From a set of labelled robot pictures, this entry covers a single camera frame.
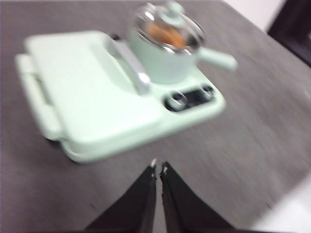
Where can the mint green hinged griddle lid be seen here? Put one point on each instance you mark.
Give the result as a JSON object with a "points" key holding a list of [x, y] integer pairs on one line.
{"points": [[85, 92]]}

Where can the black stand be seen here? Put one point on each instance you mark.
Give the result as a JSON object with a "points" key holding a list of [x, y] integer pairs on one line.
{"points": [[294, 26]]}

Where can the brown potato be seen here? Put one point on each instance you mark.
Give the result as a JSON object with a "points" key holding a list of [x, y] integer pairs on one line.
{"points": [[165, 35]]}

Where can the mint green breakfast machine base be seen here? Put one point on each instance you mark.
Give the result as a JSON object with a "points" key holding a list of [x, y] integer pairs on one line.
{"points": [[189, 114]]}

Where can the glass pot lid green knob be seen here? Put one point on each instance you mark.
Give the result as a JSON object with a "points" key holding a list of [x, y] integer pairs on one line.
{"points": [[173, 17]]}

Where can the silver control knob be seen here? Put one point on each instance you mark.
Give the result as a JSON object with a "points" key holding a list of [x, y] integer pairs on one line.
{"points": [[177, 99], [208, 91]]}

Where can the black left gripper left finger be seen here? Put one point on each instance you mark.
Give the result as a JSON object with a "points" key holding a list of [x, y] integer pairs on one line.
{"points": [[133, 206]]}

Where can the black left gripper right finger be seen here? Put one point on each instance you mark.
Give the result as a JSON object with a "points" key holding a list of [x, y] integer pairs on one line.
{"points": [[184, 206]]}

